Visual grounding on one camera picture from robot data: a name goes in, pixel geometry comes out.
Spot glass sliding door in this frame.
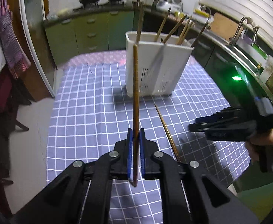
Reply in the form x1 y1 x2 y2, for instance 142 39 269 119
18 0 57 98

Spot wooden cutting board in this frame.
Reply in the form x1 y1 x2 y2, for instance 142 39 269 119
211 12 241 38

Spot white plastic utensil holder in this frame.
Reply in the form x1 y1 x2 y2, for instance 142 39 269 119
125 31 195 98

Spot purple checked apron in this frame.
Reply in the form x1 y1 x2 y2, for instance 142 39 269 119
0 0 31 79

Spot clear plastic bag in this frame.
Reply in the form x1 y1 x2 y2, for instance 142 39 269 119
57 8 73 17

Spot gas stove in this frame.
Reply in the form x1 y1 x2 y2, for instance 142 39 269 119
73 2 127 11

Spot green kitchen cabinets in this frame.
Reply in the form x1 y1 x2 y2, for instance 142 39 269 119
43 9 134 64

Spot yellow sponge holder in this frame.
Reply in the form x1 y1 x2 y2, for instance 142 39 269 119
194 9 214 17

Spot white rice cooker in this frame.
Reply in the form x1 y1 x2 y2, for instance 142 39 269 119
156 0 181 10

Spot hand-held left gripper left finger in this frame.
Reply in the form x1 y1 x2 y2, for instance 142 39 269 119
10 128 134 224

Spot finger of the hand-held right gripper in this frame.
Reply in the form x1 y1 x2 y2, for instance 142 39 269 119
195 107 252 125
188 121 256 142

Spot dark brown chopstick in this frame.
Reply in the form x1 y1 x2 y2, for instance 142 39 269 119
132 44 140 187

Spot small steel faucet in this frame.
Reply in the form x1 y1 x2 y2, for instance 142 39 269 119
199 6 211 26

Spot tall steel faucet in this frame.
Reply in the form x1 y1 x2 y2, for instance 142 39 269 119
228 16 259 46

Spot bunch of wooden chopsticks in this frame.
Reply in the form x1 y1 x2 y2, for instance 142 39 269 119
135 1 209 48

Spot clear storage jar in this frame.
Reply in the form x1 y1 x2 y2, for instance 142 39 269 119
260 55 273 91

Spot pink patterned cloth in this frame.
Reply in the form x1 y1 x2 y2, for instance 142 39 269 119
65 50 197 67

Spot steel kitchen sink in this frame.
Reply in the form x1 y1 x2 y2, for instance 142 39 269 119
197 26 265 75

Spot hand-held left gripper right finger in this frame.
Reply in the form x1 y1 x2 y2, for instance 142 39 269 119
139 128 259 224

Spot thin brown chopstick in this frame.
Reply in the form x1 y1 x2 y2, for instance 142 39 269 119
154 104 182 163

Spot blue checked tablecloth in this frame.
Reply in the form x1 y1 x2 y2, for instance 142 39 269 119
45 62 252 224

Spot dark wooden chair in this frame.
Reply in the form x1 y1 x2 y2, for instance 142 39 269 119
0 75 32 133

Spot white slatted shutter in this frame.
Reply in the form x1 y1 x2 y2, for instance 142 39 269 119
200 0 273 59

